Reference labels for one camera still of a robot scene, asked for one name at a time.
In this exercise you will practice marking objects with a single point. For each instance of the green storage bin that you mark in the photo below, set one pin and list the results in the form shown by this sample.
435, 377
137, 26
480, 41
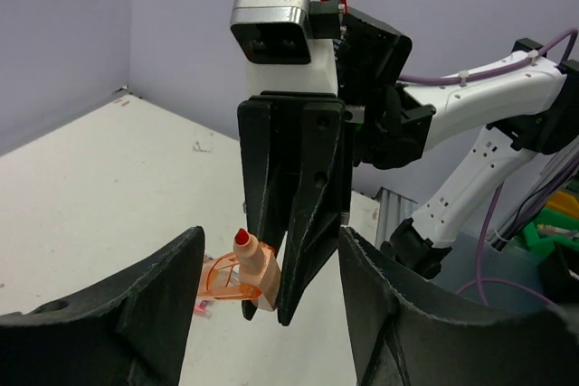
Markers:
556, 224

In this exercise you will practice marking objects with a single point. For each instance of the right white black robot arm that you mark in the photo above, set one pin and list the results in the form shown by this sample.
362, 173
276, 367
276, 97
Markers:
523, 105

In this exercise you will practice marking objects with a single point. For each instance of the mauve barrel red pen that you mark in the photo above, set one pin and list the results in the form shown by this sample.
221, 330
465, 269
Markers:
203, 308

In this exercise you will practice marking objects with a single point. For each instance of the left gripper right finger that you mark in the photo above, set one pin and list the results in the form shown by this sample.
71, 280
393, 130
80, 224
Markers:
404, 330

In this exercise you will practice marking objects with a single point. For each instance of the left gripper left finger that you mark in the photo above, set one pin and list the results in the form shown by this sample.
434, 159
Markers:
128, 329

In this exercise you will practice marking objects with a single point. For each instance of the orange capped pen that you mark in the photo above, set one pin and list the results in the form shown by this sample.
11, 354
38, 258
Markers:
250, 272

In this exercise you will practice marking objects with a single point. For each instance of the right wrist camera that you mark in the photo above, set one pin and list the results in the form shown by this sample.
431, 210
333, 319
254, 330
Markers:
288, 44

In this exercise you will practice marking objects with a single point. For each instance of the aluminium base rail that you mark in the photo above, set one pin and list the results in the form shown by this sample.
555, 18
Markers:
392, 209

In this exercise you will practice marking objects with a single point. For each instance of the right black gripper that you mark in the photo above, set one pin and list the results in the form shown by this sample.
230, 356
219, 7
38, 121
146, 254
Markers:
299, 150

